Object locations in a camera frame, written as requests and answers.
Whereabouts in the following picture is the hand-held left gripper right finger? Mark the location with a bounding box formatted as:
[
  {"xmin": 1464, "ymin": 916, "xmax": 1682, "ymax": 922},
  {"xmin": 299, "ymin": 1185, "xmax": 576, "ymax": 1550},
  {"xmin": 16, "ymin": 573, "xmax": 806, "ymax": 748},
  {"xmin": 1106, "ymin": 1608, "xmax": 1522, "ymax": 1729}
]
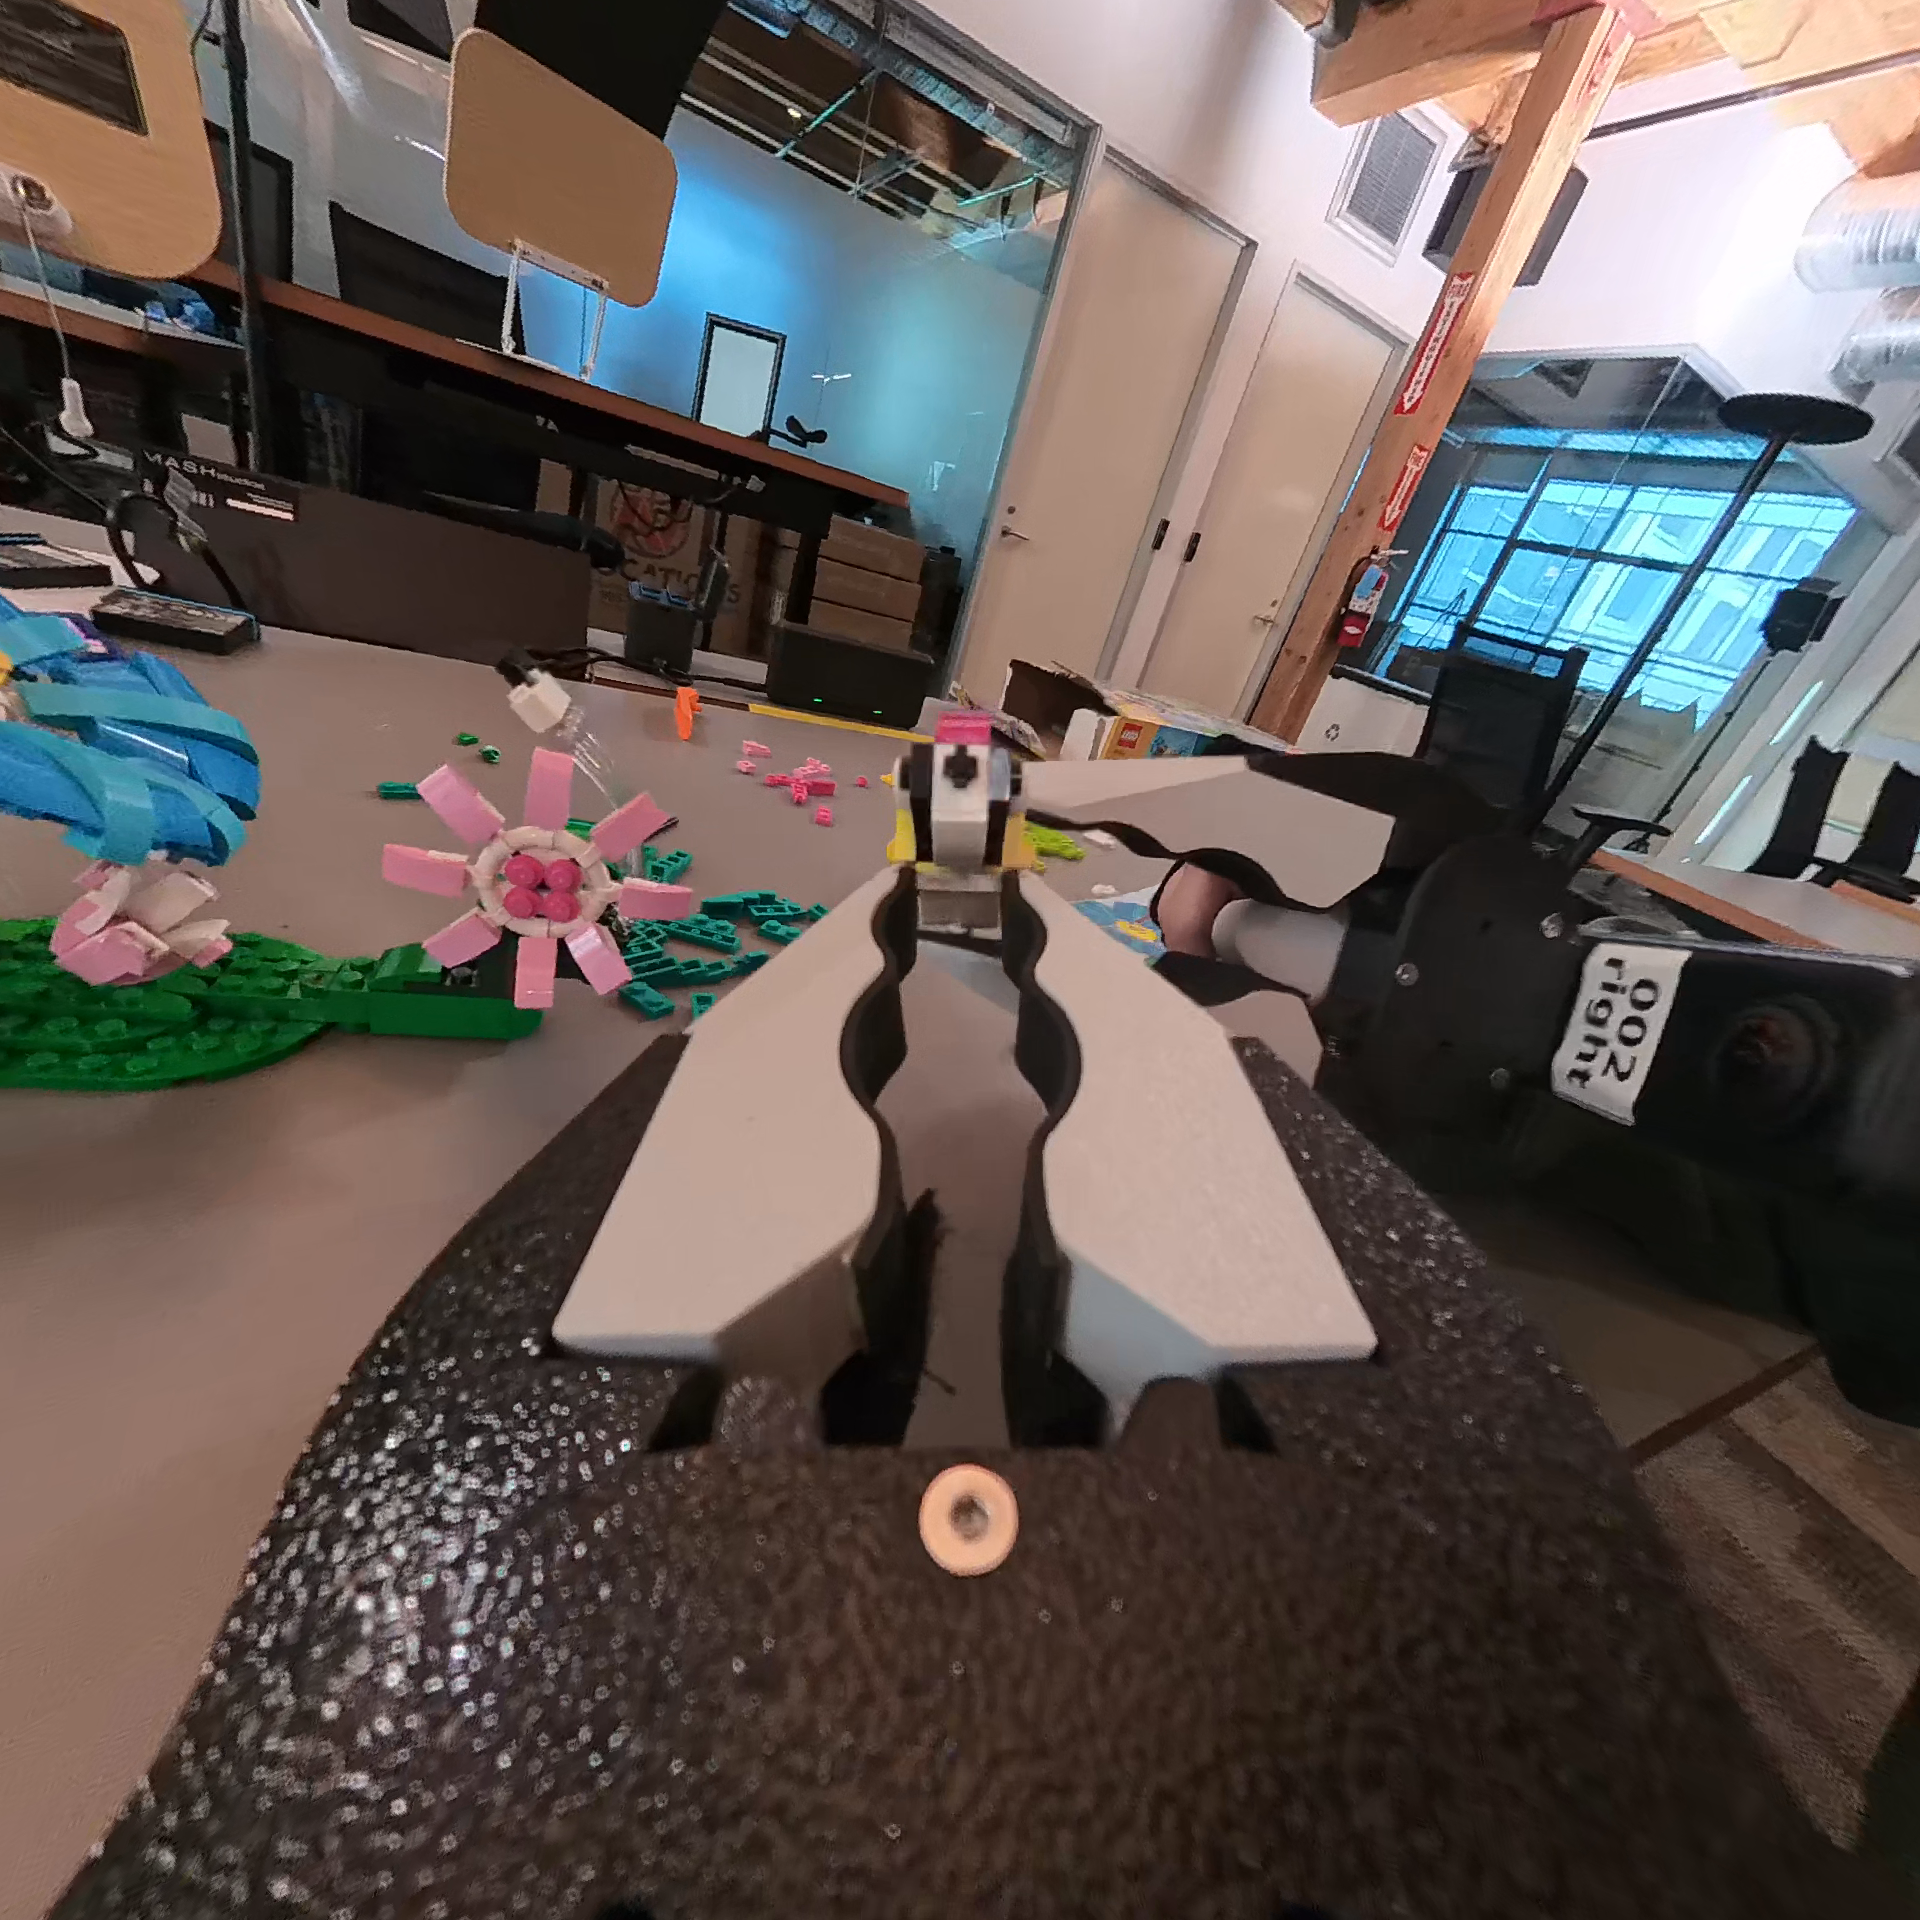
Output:
[{"xmin": 1002, "ymin": 883, "xmax": 1380, "ymax": 1441}]

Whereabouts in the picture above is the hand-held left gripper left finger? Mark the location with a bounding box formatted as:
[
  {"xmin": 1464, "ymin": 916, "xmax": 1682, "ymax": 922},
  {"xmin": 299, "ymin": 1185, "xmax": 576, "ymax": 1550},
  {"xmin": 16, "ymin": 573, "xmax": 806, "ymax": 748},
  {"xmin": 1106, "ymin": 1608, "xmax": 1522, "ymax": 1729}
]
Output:
[{"xmin": 553, "ymin": 871, "xmax": 944, "ymax": 1368}]

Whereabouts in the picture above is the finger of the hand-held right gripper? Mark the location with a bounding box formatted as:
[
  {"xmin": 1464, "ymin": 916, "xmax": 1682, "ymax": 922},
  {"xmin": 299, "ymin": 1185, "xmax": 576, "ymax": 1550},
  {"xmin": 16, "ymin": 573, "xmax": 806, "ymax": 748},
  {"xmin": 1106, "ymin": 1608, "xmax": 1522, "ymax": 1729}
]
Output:
[{"xmin": 1038, "ymin": 751, "xmax": 1431, "ymax": 913}]

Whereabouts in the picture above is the small lego bird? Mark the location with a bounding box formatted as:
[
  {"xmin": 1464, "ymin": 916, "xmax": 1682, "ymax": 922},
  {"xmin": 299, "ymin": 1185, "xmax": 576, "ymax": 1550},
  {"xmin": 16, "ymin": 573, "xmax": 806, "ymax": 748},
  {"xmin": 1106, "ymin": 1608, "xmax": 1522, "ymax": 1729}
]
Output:
[{"xmin": 883, "ymin": 705, "xmax": 1041, "ymax": 942}]

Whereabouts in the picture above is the colourful lego set box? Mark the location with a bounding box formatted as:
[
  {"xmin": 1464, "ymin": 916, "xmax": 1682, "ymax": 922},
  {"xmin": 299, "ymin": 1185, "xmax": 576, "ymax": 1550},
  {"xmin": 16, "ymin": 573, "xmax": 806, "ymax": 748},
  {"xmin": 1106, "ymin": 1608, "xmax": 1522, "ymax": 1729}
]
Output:
[{"xmin": 1099, "ymin": 715, "xmax": 1296, "ymax": 762}]

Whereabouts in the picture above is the pile of teal lego pieces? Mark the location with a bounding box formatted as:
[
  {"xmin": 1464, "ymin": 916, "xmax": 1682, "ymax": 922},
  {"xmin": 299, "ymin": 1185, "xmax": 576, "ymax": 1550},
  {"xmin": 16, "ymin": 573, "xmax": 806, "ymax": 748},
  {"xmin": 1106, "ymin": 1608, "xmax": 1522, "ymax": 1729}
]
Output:
[{"xmin": 600, "ymin": 843, "xmax": 831, "ymax": 1028}]

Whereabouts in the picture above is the pink lego flower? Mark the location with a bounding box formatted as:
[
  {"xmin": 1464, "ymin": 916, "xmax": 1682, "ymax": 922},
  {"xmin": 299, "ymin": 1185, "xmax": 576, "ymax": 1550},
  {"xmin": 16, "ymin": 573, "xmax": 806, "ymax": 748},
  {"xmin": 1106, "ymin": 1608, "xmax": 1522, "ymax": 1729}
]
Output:
[{"xmin": 378, "ymin": 743, "xmax": 697, "ymax": 1011}]

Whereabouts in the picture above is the pile of pink lego pieces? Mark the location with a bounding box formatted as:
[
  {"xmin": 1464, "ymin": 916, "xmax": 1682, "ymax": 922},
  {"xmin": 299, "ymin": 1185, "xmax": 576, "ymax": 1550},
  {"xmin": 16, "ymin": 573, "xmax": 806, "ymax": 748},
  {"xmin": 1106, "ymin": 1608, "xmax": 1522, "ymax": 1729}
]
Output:
[{"xmin": 732, "ymin": 739, "xmax": 877, "ymax": 830}]

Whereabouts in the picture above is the pale pink lego bud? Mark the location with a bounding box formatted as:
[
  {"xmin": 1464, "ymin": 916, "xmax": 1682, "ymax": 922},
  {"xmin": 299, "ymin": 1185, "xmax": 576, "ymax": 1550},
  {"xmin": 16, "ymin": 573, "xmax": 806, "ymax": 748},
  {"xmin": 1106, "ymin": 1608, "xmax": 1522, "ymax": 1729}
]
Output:
[{"xmin": 48, "ymin": 860, "xmax": 237, "ymax": 989}]

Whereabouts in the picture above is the blue lego flower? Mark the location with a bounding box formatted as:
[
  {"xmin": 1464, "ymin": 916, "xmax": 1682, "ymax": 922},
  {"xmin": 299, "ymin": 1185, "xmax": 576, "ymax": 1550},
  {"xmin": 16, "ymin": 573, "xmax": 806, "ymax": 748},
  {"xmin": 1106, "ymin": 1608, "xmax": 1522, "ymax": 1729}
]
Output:
[{"xmin": 0, "ymin": 597, "xmax": 267, "ymax": 876}]

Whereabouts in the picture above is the person's right hand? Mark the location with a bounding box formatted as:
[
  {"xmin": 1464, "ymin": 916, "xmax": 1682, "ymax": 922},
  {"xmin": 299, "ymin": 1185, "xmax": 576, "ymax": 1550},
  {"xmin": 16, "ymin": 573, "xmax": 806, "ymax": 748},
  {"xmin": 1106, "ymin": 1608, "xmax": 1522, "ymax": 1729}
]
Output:
[{"xmin": 1161, "ymin": 865, "xmax": 1245, "ymax": 962}]

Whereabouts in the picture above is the open cardboard box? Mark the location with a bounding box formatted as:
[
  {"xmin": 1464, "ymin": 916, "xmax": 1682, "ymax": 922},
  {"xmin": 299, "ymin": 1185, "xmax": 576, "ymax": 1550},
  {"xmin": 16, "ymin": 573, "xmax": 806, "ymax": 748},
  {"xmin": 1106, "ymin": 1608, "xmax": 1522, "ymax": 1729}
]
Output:
[{"xmin": 1002, "ymin": 657, "xmax": 1120, "ymax": 757}]

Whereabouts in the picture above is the white recycling bin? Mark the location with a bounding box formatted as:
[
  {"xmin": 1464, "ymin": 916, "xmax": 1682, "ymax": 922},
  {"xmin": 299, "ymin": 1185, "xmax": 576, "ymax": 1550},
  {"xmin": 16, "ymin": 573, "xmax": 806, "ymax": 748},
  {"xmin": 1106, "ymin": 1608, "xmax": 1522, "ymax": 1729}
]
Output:
[{"xmin": 1329, "ymin": 664, "xmax": 1431, "ymax": 757}]

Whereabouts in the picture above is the red fire extinguisher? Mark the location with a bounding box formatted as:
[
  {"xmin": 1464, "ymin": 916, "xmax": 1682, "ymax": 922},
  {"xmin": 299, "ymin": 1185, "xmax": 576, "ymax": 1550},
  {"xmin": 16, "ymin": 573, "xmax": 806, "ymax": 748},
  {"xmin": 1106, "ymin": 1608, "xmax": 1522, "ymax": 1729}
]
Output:
[{"xmin": 1338, "ymin": 548, "xmax": 1410, "ymax": 653}]

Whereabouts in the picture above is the black office chair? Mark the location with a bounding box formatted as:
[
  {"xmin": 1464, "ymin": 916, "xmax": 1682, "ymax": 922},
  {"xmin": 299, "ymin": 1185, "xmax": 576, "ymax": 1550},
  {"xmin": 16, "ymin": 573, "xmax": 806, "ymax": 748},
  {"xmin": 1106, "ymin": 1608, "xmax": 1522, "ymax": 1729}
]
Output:
[
  {"xmin": 1753, "ymin": 739, "xmax": 1861, "ymax": 881},
  {"xmin": 1406, "ymin": 643, "xmax": 1592, "ymax": 787}
]

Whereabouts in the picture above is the white door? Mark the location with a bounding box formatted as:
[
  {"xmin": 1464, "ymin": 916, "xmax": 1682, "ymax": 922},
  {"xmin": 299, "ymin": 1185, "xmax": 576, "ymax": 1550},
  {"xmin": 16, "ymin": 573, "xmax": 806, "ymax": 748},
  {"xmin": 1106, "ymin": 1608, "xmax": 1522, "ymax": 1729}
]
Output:
[
  {"xmin": 954, "ymin": 150, "xmax": 1260, "ymax": 701},
  {"xmin": 1129, "ymin": 270, "xmax": 1410, "ymax": 721}
]

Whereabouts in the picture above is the stack of cardboard boxes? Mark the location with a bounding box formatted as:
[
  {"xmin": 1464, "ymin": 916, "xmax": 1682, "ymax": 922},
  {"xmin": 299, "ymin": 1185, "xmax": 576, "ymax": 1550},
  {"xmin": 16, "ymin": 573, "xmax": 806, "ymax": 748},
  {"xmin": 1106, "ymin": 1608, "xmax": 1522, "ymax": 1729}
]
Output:
[{"xmin": 806, "ymin": 515, "xmax": 931, "ymax": 650}]

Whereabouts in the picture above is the white charger plug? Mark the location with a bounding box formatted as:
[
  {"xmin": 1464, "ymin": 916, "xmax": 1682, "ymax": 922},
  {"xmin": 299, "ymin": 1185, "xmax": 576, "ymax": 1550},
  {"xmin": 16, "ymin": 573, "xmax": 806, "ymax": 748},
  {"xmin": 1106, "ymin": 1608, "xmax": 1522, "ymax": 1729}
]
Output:
[{"xmin": 499, "ymin": 650, "xmax": 584, "ymax": 740}]

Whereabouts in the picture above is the white air vent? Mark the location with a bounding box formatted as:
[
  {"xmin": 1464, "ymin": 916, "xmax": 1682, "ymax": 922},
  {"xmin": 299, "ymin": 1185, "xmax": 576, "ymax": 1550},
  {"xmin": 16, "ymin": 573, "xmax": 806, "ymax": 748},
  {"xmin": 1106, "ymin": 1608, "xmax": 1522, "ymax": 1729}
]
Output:
[{"xmin": 1334, "ymin": 105, "xmax": 1453, "ymax": 253}]

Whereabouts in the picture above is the black floor lamp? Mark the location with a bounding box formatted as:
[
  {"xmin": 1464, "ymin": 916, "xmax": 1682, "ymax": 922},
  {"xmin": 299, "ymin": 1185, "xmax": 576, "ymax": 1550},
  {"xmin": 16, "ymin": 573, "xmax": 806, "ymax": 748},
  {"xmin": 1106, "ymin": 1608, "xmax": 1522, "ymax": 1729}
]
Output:
[{"xmin": 1543, "ymin": 391, "xmax": 1879, "ymax": 821}]

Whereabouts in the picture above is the black cardboard box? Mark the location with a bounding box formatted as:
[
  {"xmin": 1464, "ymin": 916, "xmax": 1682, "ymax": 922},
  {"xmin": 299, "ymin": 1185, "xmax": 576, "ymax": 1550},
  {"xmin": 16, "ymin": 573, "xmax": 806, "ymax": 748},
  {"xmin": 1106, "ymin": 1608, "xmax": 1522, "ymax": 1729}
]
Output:
[{"xmin": 139, "ymin": 442, "xmax": 596, "ymax": 666}]

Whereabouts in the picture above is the black keyboard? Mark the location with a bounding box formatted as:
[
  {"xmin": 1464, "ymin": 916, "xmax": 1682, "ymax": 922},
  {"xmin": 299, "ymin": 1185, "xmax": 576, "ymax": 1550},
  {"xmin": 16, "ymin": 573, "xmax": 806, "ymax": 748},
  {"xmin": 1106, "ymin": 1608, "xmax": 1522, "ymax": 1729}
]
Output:
[{"xmin": 91, "ymin": 588, "xmax": 263, "ymax": 660}]

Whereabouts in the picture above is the long dark desk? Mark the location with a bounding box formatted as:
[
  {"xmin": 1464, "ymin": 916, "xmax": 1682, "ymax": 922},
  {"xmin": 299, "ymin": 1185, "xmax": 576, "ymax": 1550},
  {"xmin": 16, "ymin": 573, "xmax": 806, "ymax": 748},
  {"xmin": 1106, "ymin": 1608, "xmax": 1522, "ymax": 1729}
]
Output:
[{"xmin": 0, "ymin": 276, "xmax": 912, "ymax": 550}]

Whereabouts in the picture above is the tan wooden panel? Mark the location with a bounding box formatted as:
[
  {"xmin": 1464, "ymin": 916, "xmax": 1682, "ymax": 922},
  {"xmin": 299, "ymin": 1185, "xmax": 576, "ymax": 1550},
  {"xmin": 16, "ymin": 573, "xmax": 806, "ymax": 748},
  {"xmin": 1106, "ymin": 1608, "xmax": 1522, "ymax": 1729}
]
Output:
[
  {"xmin": 445, "ymin": 26, "xmax": 680, "ymax": 312},
  {"xmin": 0, "ymin": 0, "xmax": 227, "ymax": 282}
]

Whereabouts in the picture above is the wooden post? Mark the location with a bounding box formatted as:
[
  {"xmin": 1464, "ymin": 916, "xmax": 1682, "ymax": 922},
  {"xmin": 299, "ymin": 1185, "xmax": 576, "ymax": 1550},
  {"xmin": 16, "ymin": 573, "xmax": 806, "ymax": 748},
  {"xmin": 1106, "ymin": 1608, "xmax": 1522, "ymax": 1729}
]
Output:
[{"xmin": 1248, "ymin": 0, "xmax": 1638, "ymax": 740}]

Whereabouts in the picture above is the green lego base plate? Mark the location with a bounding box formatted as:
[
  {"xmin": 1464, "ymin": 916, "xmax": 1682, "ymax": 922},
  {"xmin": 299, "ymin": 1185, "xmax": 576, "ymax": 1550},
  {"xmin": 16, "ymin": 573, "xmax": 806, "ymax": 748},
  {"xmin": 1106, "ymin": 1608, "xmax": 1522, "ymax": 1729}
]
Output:
[{"xmin": 0, "ymin": 913, "xmax": 546, "ymax": 1095}]

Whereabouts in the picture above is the black wall speaker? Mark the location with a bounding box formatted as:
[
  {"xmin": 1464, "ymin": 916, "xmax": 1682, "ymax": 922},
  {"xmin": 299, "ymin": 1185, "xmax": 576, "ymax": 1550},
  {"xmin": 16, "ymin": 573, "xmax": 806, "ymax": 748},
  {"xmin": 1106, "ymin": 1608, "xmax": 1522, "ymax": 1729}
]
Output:
[{"xmin": 1422, "ymin": 150, "xmax": 1592, "ymax": 290}]

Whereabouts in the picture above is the silver air duct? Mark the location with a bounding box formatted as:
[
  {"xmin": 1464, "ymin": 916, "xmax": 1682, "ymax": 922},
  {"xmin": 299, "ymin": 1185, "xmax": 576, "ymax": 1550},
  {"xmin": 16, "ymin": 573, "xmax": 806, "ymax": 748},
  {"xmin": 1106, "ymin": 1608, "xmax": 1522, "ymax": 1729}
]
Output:
[{"xmin": 1793, "ymin": 168, "xmax": 1920, "ymax": 396}]

